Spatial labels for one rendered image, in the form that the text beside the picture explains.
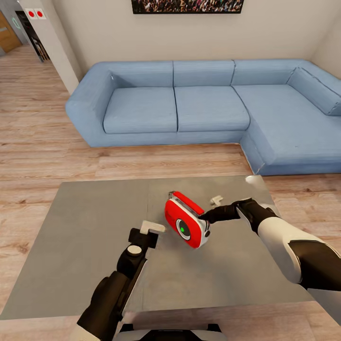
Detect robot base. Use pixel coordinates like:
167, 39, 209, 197
113, 323, 228, 341

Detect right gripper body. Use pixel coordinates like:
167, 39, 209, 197
206, 206, 231, 224

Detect radio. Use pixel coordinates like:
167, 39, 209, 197
165, 191, 210, 249

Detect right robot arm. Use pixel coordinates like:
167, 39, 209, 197
198, 196, 341, 326

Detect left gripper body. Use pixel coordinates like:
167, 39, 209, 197
128, 228, 158, 249

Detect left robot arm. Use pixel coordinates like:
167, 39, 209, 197
65, 221, 165, 341

